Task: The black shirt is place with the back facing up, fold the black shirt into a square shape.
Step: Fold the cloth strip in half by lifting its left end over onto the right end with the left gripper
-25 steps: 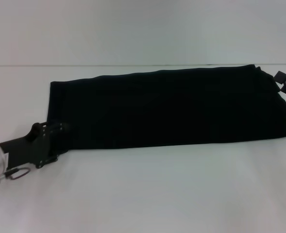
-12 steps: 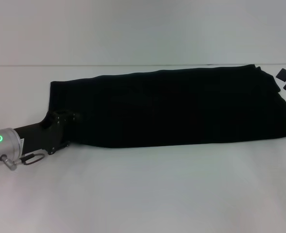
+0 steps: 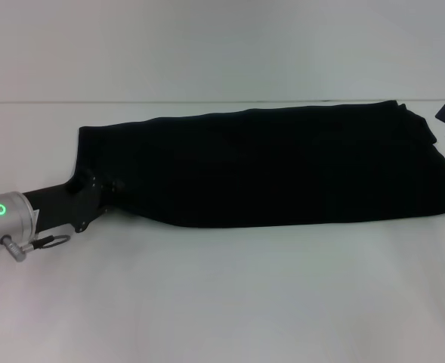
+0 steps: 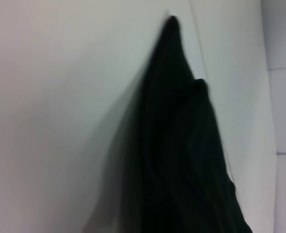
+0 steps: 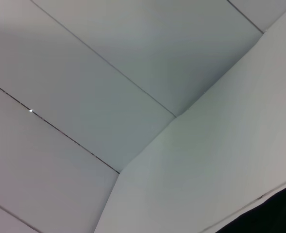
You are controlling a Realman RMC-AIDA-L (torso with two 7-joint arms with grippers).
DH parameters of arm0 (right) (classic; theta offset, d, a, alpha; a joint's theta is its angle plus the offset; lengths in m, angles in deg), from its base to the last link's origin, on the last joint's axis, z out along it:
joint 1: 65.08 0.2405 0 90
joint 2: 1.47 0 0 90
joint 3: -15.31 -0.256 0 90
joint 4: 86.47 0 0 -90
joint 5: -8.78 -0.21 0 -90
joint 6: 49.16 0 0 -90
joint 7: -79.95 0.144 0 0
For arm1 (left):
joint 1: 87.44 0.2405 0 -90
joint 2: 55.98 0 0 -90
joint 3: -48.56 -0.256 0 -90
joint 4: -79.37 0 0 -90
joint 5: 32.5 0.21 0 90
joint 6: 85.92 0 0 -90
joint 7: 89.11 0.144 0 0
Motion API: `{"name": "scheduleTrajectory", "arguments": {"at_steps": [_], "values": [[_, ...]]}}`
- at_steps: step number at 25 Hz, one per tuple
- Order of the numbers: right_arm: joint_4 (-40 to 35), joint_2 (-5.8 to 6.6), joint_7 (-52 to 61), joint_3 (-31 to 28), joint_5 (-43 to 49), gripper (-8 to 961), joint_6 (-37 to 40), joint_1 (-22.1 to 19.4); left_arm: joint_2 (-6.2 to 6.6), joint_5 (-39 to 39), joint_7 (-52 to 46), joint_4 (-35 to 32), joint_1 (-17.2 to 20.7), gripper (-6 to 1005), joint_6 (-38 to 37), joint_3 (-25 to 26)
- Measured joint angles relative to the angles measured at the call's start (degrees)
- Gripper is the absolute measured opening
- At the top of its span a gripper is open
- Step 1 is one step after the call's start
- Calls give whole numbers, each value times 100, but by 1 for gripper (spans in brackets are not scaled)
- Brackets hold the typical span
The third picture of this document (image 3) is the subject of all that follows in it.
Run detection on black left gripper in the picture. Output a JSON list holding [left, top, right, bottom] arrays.
[[21, 169, 127, 234]]

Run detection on black t-shirt with white print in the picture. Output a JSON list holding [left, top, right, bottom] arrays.
[[70, 98, 445, 230]]

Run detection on left arm connector cable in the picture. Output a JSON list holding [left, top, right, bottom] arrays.
[[0, 234, 72, 259]]

